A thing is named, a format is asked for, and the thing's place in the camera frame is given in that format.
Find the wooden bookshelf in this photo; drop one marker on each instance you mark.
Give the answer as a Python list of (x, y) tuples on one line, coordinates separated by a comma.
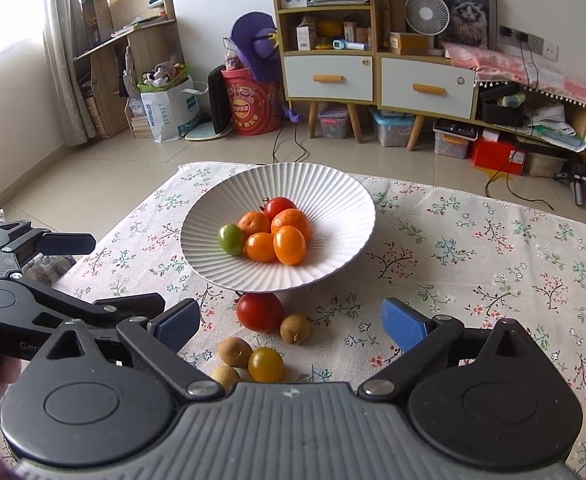
[(123, 36)]

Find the framed cat picture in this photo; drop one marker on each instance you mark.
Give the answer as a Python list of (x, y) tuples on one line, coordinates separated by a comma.
[(472, 22)]

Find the white desk fan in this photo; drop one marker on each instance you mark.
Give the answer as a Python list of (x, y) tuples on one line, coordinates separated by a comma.
[(428, 18)]

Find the purple plush toy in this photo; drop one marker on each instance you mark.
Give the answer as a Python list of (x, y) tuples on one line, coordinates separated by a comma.
[(254, 36)]

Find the red box on floor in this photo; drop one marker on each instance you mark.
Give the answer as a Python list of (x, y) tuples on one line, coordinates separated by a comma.
[(498, 155)]

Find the green plum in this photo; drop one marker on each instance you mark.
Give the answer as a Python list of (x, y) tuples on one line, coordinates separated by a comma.
[(231, 239)]

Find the wooden cabinet drawer unit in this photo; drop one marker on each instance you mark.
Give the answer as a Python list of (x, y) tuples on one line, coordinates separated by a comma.
[(424, 86), (327, 52)]

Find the yellow cherry tomato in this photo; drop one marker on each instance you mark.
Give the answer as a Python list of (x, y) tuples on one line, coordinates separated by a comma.
[(266, 365)]

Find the wooden cabinet right drawer unit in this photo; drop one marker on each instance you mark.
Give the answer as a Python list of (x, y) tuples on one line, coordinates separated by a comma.
[(424, 86)]

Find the white paper bag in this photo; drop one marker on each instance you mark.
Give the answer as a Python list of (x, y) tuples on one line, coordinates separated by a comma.
[(173, 113)]

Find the pink cloth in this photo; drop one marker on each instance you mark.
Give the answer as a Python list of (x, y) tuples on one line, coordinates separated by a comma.
[(496, 66)]

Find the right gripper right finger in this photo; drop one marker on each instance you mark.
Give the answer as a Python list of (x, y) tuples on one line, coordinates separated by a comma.
[(424, 344)]

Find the wooden cabinet left drawer unit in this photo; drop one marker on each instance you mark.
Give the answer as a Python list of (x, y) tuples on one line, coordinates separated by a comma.
[(327, 52)]

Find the red tomato with stem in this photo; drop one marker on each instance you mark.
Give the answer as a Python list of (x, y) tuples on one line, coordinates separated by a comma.
[(271, 208)]

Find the orange tangerine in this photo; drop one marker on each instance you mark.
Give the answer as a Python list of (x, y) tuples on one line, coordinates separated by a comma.
[(295, 218), (254, 222)]

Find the low long cabinet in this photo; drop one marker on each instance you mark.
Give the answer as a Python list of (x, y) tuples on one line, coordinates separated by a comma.
[(532, 114)]

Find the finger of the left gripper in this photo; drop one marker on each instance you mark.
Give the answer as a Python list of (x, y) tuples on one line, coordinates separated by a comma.
[(116, 308), (52, 244)]

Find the orange oval tomato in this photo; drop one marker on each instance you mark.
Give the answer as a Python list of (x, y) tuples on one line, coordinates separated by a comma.
[(289, 245)]

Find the floral tablecloth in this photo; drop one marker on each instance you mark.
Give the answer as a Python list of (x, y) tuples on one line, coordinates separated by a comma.
[(441, 251)]

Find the red snack bucket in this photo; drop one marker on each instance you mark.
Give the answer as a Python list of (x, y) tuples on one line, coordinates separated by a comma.
[(255, 106)]

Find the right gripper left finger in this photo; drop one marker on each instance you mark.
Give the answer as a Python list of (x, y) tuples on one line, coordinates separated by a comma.
[(154, 345)]

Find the brown longan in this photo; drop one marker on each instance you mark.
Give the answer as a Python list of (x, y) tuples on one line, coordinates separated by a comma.
[(235, 352), (295, 329), (227, 376)]

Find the white ribbed plate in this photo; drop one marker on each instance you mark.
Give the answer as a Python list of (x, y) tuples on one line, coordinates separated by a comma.
[(340, 209)]

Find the small orange tomato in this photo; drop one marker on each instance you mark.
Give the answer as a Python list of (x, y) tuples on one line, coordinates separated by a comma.
[(259, 247)]

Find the clear storage bin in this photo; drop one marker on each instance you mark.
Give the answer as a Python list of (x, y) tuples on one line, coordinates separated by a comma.
[(392, 129)]

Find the large red tomato by plate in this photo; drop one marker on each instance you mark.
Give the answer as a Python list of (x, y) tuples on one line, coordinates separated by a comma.
[(261, 313)]

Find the brown longan by tomato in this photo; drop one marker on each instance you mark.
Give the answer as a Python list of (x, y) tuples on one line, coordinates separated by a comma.
[(295, 329)]

